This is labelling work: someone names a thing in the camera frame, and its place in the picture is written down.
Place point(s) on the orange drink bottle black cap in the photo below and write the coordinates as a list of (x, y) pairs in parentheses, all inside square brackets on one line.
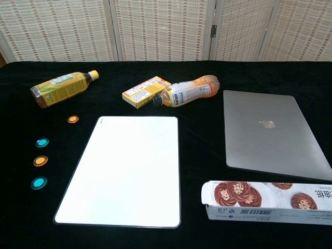
[(189, 90)]

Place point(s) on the black velvet tablecloth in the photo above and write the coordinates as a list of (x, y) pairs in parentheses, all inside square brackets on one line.
[(202, 145)]

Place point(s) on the baking paper box cookie print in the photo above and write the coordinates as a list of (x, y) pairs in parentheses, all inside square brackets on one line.
[(262, 198)]

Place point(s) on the tea bottle yellow cap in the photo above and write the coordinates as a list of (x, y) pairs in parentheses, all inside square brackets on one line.
[(59, 88)]

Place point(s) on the woven bamboo folding screen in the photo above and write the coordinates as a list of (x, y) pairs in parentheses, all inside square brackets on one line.
[(160, 31)]

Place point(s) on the yellow drink carton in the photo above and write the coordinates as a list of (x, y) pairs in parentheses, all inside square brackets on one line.
[(141, 94)]

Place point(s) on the metal screen hinge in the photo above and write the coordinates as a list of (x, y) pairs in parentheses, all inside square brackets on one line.
[(214, 30)]

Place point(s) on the silver closed laptop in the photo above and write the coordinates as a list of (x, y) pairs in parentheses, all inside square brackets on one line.
[(267, 140)]

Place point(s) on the white board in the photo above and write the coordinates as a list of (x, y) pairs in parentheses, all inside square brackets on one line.
[(122, 168)]

